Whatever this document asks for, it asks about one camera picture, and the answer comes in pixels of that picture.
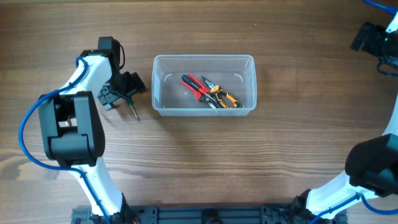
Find orange black long-nose pliers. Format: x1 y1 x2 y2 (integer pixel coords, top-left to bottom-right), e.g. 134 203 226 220
201 76 241 108

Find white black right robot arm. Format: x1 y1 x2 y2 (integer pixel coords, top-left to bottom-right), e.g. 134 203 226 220
288 22 397 223

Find blue camera cable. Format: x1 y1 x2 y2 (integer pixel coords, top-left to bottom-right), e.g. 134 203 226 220
18 56 111 224
307 0 398 224

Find clear plastic container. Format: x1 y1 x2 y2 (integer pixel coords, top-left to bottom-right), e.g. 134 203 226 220
152 55 257 116

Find blue left camera cable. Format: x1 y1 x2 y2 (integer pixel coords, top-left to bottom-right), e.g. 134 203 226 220
18 56 111 224

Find blue right camera cable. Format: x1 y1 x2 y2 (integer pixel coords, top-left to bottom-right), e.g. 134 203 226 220
307 0 398 224

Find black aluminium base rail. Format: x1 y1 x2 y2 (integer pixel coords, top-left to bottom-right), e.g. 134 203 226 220
71 203 348 224

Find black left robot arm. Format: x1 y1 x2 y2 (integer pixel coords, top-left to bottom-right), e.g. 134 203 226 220
38 37 146 223

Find black red screwdriver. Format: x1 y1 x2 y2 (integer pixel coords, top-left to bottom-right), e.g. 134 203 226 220
181 74 218 105

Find red handled wire stripper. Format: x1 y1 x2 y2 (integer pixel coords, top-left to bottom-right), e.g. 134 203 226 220
179 73 217 110

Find green handled screwdriver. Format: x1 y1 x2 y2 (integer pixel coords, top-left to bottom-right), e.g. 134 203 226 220
126 97 140 121

